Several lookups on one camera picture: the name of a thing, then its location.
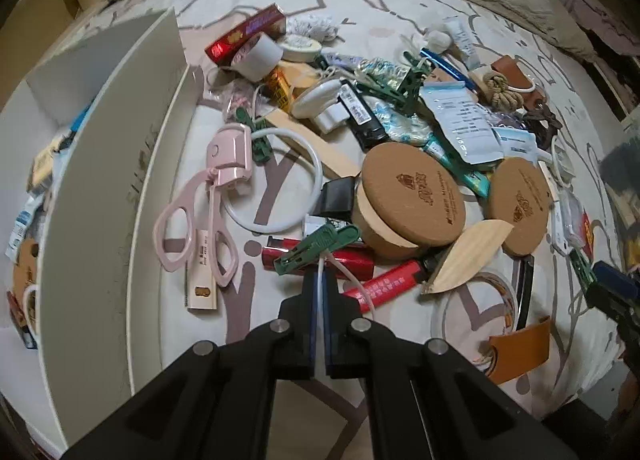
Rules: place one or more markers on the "white tape roll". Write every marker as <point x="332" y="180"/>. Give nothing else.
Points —
<point x="257" y="57"/>

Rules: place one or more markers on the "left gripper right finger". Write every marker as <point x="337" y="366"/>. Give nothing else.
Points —
<point x="425" y="400"/>

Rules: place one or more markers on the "round cork coaster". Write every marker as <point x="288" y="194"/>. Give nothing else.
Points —
<point x="519" y="194"/>
<point x="413" y="194"/>

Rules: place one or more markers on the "knotted rope ball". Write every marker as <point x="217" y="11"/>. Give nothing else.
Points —
<point x="495" y="91"/>

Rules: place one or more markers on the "leaf shaped wooden piece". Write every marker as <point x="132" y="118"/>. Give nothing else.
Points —
<point x="475" y="247"/>

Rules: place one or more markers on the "white sachet with text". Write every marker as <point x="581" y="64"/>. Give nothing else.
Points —
<point x="462" y="121"/>

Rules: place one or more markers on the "green clothes peg with cord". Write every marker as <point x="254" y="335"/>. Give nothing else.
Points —
<point x="333" y="245"/>

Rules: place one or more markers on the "black tube with label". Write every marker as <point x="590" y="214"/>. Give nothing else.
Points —
<point x="363" y="123"/>

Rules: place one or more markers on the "black binder clip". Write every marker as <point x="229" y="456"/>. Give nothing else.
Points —
<point x="337" y="198"/>

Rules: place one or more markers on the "pink eyelash curler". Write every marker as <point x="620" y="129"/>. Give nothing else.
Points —
<point x="229" y="163"/>

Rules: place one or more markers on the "red tube with text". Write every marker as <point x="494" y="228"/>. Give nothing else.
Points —
<point x="396" y="281"/>

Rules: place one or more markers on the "brown leather tag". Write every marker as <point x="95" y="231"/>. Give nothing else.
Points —
<point x="519" y="352"/>

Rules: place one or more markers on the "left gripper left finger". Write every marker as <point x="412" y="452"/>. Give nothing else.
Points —
<point x="212" y="402"/>

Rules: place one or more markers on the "dark red rectangular box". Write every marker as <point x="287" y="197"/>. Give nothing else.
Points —
<point x="270" y="20"/>

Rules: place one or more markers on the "wooden headboard shelf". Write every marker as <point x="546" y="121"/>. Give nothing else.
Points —
<point x="31" y="31"/>

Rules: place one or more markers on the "white cardboard box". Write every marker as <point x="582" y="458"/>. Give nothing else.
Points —
<point x="118" y="84"/>

